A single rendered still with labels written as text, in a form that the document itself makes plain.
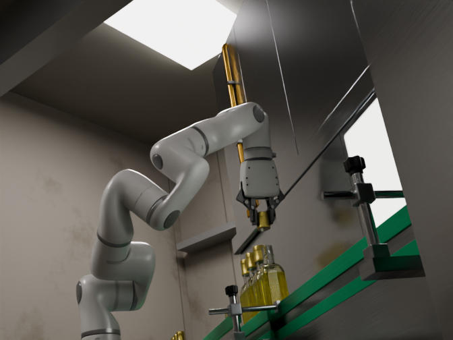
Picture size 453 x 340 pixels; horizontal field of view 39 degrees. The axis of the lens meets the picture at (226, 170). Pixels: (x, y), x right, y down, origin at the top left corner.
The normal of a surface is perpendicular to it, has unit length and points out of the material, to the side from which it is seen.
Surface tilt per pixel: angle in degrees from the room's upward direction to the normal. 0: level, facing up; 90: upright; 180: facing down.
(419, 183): 90
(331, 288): 90
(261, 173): 106
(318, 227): 90
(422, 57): 90
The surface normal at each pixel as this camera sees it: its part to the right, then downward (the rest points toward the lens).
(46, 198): 0.77, -0.36
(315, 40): -0.96, 0.00
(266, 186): 0.29, -0.11
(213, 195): -0.62, -0.25
